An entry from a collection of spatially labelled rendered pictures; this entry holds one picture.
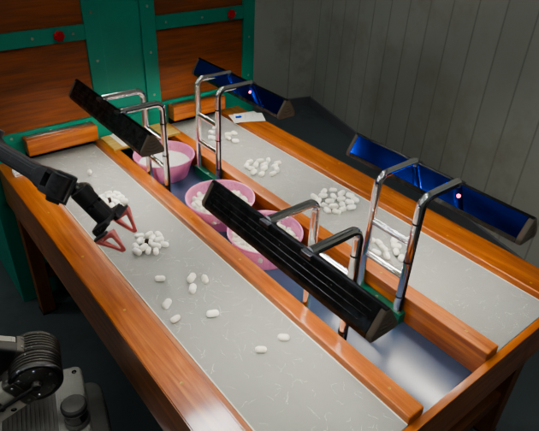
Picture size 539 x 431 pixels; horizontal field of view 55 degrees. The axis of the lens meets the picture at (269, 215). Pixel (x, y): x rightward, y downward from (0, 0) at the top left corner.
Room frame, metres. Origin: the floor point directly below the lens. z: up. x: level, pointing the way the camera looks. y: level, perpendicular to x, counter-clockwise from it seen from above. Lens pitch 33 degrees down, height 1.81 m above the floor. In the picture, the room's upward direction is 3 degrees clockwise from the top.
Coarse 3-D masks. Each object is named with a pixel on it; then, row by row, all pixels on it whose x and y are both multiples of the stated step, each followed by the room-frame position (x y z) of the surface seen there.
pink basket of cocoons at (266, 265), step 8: (288, 224) 1.58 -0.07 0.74; (296, 224) 1.55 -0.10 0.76; (296, 232) 1.53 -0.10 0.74; (232, 240) 1.42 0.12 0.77; (240, 248) 1.39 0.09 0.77; (248, 256) 1.38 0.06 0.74; (256, 256) 1.37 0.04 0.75; (256, 264) 1.39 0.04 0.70; (264, 264) 1.38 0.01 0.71; (272, 264) 1.39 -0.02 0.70
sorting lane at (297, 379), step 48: (96, 192) 1.74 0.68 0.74; (144, 192) 1.76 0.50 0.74; (192, 240) 1.45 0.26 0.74; (144, 288) 1.20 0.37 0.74; (240, 288) 1.22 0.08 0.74; (192, 336) 1.01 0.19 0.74; (240, 336) 1.02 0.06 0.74; (240, 384) 0.86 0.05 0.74; (288, 384) 0.87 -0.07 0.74; (336, 384) 0.87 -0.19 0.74
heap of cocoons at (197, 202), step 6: (198, 192) 1.77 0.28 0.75; (234, 192) 1.80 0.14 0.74; (192, 198) 1.73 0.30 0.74; (198, 198) 1.73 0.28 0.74; (246, 198) 1.75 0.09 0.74; (192, 204) 1.68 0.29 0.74; (198, 204) 1.69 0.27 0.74; (198, 210) 1.65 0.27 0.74; (204, 210) 1.67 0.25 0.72; (216, 222) 1.59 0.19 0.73
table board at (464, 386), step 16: (528, 336) 1.07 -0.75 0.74; (512, 352) 1.03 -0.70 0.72; (528, 352) 1.12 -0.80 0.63; (480, 368) 0.95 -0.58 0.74; (496, 368) 0.98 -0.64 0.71; (512, 368) 1.06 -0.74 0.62; (464, 384) 0.89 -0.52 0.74; (480, 384) 0.93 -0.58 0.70; (496, 384) 1.01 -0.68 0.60; (448, 400) 0.84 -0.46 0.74; (464, 400) 0.89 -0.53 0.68; (480, 400) 0.96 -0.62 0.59; (432, 416) 0.79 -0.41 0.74; (448, 416) 0.85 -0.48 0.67
